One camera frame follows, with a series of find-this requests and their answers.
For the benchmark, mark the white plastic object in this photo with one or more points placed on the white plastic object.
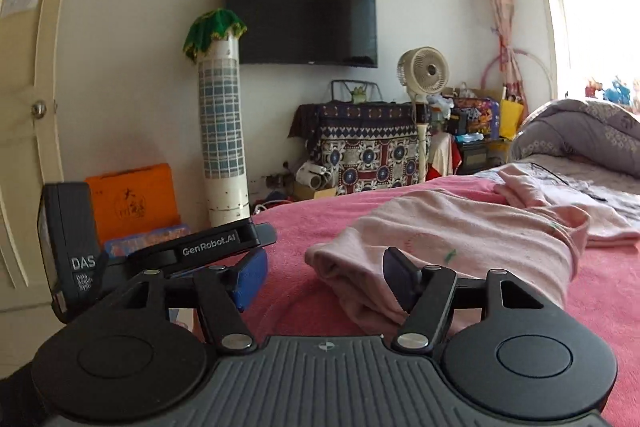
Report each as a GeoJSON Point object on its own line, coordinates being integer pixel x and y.
{"type": "Point", "coordinates": [312, 174]}

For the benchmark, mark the metal door knob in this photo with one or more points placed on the metal door knob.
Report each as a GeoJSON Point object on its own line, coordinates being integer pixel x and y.
{"type": "Point", "coordinates": [38, 109]}

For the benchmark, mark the orange box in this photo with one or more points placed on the orange box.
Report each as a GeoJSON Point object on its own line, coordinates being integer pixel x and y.
{"type": "Point", "coordinates": [135, 202]}

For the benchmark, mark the patterned cloth covered cabinet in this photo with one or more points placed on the patterned cloth covered cabinet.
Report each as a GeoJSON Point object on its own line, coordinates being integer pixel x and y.
{"type": "Point", "coordinates": [365, 152]}

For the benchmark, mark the colourful toy box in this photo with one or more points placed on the colourful toy box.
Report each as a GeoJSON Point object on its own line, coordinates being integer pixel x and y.
{"type": "Point", "coordinates": [477, 114]}

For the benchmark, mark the pink strawberry print pants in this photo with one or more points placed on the pink strawberry print pants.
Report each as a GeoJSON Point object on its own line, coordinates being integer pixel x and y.
{"type": "Point", "coordinates": [450, 227]}

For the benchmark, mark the small green plant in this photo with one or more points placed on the small green plant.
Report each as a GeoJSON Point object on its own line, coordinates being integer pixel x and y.
{"type": "Point", "coordinates": [357, 94]}

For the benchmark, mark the black box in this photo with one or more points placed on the black box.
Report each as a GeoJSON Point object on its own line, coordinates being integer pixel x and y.
{"type": "Point", "coordinates": [472, 157]}

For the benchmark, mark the pink strawberry print top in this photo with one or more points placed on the pink strawberry print top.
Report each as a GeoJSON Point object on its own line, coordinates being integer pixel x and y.
{"type": "Point", "coordinates": [530, 187]}

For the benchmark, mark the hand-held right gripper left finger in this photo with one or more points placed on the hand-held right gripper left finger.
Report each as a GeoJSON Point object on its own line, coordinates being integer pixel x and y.
{"type": "Point", "coordinates": [250, 279]}

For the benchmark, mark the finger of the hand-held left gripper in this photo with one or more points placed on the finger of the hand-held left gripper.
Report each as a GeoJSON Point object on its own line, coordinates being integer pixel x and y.
{"type": "Point", "coordinates": [266, 236]}

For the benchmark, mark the blue printed box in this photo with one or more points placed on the blue printed box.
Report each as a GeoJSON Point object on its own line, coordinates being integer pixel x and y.
{"type": "Point", "coordinates": [150, 238]}

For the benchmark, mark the grey patterned quilt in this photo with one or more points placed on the grey patterned quilt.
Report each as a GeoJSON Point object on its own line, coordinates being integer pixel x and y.
{"type": "Point", "coordinates": [590, 132]}

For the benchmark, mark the grey bed sheet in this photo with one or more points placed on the grey bed sheet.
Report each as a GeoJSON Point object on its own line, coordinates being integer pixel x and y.
{"type": "Point", "coordinates": [617, 202]}

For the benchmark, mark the blue toy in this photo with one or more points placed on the blue toy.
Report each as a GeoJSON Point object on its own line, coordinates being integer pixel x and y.
{"type": "Point", "coordinates": [614, 92]}

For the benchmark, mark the tall white air conditioner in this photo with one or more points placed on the tall white air conditioner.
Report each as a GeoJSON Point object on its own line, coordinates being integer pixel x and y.
{"type": "Point", "coordinates": [220, 132]}

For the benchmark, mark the pale hula hoop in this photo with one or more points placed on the pale hula hoop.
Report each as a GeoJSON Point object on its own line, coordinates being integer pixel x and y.
{"type": "Point", "coordinates": [520, 50]}

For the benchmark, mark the green fringed cloth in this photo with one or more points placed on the green fringed cloth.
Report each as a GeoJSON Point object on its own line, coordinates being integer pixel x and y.
{"type": "Point", "coordinates": [215, 24]}

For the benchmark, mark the bright window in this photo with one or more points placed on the bright window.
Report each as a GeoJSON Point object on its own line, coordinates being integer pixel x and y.
{"type": "Point", "coordinates": [595, 17]}

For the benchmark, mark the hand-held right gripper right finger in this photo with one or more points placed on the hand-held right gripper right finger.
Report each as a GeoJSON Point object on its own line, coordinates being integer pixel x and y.
{"type": "Point", "coordinates": [400, 277]}

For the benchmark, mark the black wall television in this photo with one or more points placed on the black wall television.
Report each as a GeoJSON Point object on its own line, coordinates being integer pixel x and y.
{"type": "Point", "coordinates": [300, 17]}

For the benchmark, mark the white standing fan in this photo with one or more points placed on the white standing fan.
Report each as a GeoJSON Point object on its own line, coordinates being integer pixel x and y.
{"type": "Point", "coordinates": [422, 72]}

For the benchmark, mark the pink fleece blanket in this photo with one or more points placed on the pink fleece blanket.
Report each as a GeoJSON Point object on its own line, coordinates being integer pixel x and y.
{"type": "Point", "coordinates": [300, 222]}

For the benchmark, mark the cream door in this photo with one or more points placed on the cream door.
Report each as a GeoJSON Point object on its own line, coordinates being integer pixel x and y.
{"type": "Point", "coordinates": [25, 57]}

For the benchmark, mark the yellow bag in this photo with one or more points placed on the yellow bag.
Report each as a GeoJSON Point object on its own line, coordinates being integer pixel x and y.
{"type": "Point", "coordinates": [511, 119]}

